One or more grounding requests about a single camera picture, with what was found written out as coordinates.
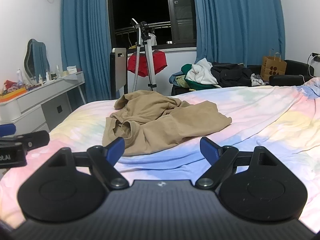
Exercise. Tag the dark window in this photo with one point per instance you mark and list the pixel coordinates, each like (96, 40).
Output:
(140, 2)

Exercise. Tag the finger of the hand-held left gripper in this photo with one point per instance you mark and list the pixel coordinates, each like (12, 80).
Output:
(7, 129)
(35, 138)

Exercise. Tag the silver telescopic stand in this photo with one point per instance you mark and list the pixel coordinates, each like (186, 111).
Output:
(150, 62)

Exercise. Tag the orange tray of items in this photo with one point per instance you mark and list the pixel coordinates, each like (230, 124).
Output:
(12, 90)

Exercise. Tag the yellow-green garment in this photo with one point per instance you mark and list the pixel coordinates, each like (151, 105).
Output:
(180, 81)

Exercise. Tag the wall socket with charger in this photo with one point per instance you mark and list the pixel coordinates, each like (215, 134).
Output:
(316, 57)

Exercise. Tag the blue-grey garment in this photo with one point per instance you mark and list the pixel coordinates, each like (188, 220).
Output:
(173, 78)

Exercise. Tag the pastel duvet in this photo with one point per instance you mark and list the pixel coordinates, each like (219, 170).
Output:
(250, 120)

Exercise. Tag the white spray bottle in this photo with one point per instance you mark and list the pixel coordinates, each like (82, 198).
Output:
(58, 72)

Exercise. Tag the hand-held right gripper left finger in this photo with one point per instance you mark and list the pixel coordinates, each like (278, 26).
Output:
(116, 147)

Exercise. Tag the white paper sheet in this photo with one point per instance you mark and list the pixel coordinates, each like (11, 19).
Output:
(72, 77)

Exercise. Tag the metal balcony railing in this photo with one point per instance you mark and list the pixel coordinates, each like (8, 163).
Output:
(160, 24)

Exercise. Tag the white hanging garment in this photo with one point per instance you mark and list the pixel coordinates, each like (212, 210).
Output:
(153, 40)

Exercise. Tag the black jacket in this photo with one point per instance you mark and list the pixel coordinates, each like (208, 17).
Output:
(232, 75)

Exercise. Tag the blue curtain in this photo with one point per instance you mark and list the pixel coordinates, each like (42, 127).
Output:
(85, 42)
(237, 17)

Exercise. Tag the clear bottle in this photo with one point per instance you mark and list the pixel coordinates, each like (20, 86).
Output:
(20, 76)

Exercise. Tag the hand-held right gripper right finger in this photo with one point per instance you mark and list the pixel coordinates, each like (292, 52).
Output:
(208, 148)

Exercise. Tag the green garment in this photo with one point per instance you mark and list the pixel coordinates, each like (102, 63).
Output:
(187, 68)

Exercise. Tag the white box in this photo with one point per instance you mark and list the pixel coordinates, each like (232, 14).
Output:
(71, 70)

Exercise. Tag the white dressing table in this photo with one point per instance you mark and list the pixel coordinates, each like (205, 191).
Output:
(30, 100)

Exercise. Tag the brown paper bag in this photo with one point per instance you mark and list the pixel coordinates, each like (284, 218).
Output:
(272, 67)

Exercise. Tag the white hoodie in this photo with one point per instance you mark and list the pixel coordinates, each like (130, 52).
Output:
(200, 72)

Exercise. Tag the tan t-shirt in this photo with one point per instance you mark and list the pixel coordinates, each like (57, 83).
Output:
(155, 130)

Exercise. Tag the patterned white cloth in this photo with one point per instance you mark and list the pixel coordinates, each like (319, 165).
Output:
(257, 81)

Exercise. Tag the red garment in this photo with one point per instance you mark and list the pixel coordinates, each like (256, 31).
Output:
(160, 62)

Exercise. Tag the black sofa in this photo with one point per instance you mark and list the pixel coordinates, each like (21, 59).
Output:
(295, 67)

